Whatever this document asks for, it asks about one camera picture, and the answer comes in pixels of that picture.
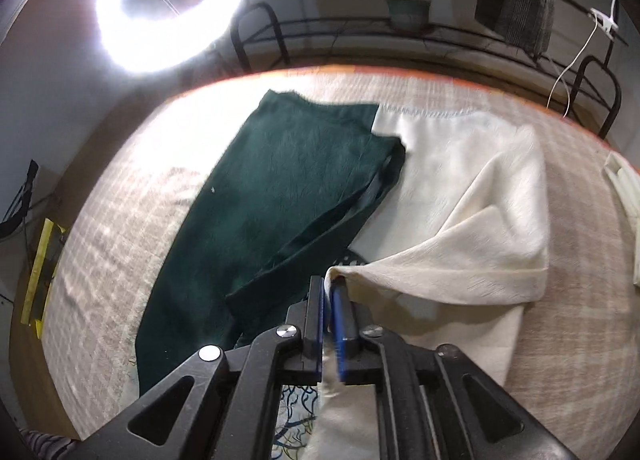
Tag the potted plant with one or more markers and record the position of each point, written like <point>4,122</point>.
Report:
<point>407,13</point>

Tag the beige plaid blanket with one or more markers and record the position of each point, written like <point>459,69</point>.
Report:
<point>575,290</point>

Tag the yellow board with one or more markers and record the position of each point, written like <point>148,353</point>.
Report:
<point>40,270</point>

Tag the dark green garment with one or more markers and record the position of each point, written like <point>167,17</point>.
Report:
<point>260,180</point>

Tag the black tripod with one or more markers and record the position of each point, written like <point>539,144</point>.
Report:
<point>27,185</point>

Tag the white clip lamp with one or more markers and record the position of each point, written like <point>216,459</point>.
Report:
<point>602,18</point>

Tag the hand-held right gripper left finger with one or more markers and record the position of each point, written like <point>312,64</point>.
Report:
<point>320,325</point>

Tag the cream white garment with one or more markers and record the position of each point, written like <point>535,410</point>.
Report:
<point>475,200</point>

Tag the person's striped clothing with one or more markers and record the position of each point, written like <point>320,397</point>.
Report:
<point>47,445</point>

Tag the black metal clothes rack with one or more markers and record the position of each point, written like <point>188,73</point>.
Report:
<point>350,23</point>

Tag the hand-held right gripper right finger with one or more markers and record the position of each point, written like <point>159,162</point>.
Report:
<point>340,327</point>

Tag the white folded cloth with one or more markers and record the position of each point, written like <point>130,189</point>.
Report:
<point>625,185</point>

